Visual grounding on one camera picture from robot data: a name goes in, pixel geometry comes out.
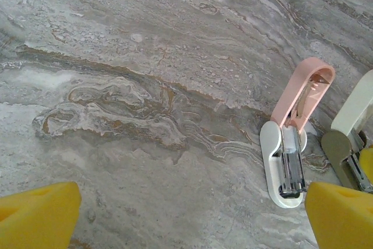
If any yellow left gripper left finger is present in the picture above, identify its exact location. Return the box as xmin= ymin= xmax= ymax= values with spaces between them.
xmin=0 ymin=181 xmax=82 ymax=249

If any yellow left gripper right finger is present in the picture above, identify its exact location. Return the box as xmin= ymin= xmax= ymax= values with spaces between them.
xmin=304 ymin=181 xmax=373 ymax=249

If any cream and olive stapler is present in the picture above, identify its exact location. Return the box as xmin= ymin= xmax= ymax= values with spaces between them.
xmin=321 ymin=69 xmax=373 ymax=194

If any pink and white stapler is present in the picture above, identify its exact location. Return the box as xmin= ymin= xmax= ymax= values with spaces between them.
xmin=259 ymin=57 xmax=336 ymax=209

